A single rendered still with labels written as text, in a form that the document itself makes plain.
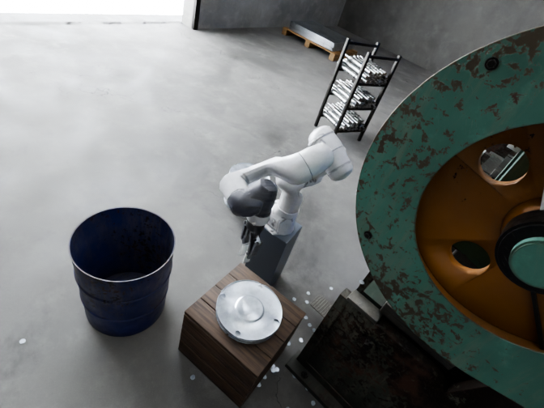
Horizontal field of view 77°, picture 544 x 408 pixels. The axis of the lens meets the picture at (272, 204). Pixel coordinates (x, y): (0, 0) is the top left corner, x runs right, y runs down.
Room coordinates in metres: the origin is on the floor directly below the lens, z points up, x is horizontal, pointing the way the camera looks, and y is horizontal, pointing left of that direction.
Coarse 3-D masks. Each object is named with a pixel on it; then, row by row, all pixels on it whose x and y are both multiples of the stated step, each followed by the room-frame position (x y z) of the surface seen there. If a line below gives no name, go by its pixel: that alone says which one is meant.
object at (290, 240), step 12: (264, 228) 1.29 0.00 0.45; (300, 228) 1.39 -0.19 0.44; (264, 240) 1.28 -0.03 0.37; (276, 240) 1.26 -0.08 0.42; (288, 240) 1.26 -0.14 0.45; (264, 252) 1.27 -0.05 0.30; (276, 252) 1.25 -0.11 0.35; (288, 252) 1.35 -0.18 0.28; (252, 264) 1.29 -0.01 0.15; (264, 264) 1.26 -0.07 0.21; (276, 264) 1.24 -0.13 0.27; (264, 276) 1.26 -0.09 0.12; (276, 276) 1.32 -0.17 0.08
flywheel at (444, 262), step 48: (480, 144) 0.74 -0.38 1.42; (528, 144) 0.71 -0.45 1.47; (432, 192) 0.76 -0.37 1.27; (480, 192) 0.71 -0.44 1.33; (528, 192) 0.68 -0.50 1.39; (432, 240) 0.72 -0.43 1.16; (480, 240) 0.68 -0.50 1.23; (528, 240) 0.55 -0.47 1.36; (480, 288) 0.64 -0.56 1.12; (528, 288) 0.53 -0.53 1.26; (528, 336) 0.57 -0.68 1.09
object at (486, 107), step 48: (480, 48) 0.73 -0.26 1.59; (528, 48) 0.70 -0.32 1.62; (432, 96) 0.74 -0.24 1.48; (480, 96) 0.71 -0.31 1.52; (528, 96) 0.67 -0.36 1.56; (384, 144) 0.76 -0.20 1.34; (432, 144) 0.72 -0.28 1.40; (384, 192) 0.74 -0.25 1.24; (384, 240) 0.70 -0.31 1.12; (384, 288) 0.67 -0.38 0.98; (432, 288) 0.62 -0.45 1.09; (432, 336) 0.58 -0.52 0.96; (480, 336) 0.55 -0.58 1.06; (528, 384) 0.48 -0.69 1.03
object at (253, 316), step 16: (224, 288) 0.91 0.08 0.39; (240, 288) 0.94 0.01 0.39; (256, 288) 0.96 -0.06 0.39; (224, 304) 0.83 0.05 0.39; (240, 304) 0.85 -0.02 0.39; (256, 304) 0.88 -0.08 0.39; (272, 304) 0.91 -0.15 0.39; (224, 320) 0.76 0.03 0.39; (240, 320) 0.79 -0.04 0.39; (256, 320) 0.81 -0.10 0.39; (272, 320) 0.84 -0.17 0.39; (240, 336) 0.72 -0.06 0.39; (256, 336) 0.74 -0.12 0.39
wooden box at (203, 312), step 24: (240, 264) 1.10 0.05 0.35; (216, 288) 0.92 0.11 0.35; (192, 312) 0.77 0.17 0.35; (288, 312) 0.92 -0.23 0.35; (192, 336) 0.74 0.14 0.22; (216, 336) 0.71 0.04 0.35; (288, 336) 0.81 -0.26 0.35; (192, 360) 0.72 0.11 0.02; (216, 360) 0.68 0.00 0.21; (240, 360) 0.64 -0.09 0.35; (264, 360) 0.67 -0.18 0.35; (216, 384) 0.66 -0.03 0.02; (240, 384) 0.62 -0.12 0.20
